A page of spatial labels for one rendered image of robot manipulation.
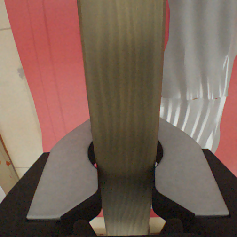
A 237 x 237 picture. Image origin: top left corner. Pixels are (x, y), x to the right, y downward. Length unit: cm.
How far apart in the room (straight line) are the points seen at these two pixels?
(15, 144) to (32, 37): 13
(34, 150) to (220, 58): 23
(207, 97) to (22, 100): 19
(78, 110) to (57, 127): 3
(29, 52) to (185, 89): 15
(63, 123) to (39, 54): 7
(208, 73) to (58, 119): 16
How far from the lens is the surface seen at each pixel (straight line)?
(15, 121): 23
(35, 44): 19
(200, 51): 18
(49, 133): 22
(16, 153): 26
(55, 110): 20
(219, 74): 19
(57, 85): 19
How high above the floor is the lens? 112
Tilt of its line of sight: 62 degrees down
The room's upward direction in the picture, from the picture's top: 179 degrees counter-clockwise
